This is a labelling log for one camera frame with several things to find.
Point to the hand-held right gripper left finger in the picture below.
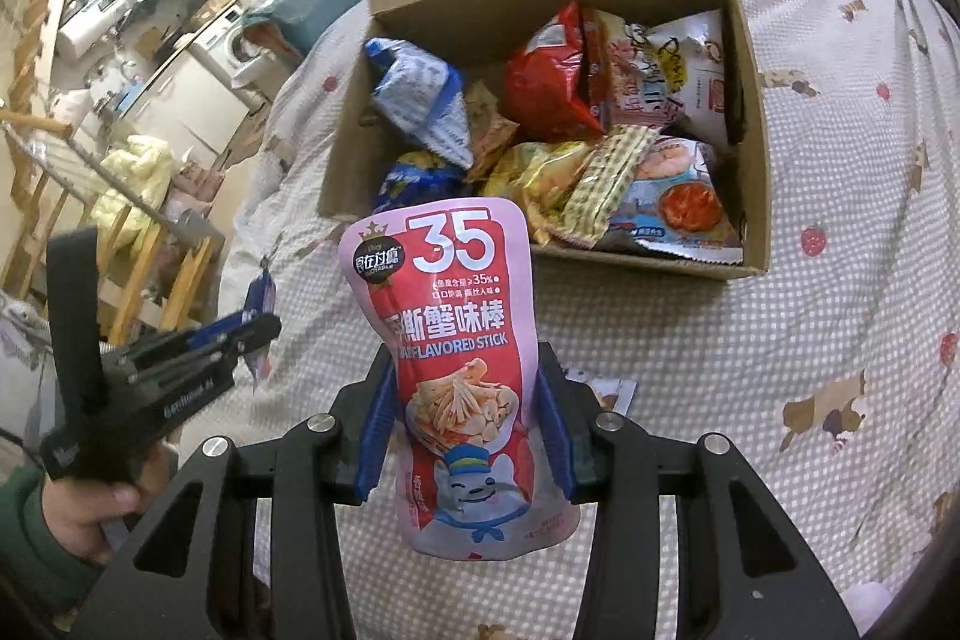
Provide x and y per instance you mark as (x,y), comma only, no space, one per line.
(375,445)

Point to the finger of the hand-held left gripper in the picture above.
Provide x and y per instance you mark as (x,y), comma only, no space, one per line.
(202,361)
(217,329)

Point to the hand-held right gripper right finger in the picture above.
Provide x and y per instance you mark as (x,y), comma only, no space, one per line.
(559,437)

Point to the small blue-topped snack packet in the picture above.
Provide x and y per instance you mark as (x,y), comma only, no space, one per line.
(261,295)

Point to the pink snack packet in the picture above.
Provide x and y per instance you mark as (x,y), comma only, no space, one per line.
(457,325)

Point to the brown cardboard box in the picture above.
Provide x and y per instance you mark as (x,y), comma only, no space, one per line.
(352,145)

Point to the blue snack bag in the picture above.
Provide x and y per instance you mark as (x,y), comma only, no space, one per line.
(420,179)

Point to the white red snack bag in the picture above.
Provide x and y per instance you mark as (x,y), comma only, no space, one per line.
(667,197)

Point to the yellow potato chip bag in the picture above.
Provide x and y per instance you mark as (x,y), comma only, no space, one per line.
(532,175)

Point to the striped snack packet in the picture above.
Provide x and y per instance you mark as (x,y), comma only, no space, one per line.
(607,175)

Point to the long tan snack packet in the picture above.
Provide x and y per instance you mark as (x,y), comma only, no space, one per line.
(491,138)

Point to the white blue snack packet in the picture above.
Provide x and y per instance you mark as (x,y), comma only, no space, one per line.
(420,85)

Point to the orange red snack packet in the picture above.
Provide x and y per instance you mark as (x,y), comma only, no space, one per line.
(626,78)

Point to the white cartoon snack packet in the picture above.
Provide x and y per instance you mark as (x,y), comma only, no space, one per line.
(690,70)

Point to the person's left forearm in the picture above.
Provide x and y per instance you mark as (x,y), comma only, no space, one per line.
(37,550)

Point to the person's left hand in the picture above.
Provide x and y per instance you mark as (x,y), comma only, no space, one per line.
(90,512)

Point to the small white packet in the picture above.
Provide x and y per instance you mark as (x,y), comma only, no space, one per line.
(611,396)

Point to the wooden rack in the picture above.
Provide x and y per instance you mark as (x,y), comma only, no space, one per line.
(135,287)

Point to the yellow fluffy blanket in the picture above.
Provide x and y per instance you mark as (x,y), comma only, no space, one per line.
(142,160)

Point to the white kitchen cabinet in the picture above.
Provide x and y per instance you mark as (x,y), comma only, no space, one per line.
(180,108)

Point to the white washing machine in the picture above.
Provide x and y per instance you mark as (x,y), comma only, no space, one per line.
(232,48)

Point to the checked printed blanket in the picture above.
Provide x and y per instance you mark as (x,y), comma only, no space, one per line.
(825,310)

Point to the white kitchen appliance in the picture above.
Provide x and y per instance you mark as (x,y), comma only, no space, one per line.
(94,18)

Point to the pink cloth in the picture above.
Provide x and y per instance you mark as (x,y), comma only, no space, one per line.
(870,610)

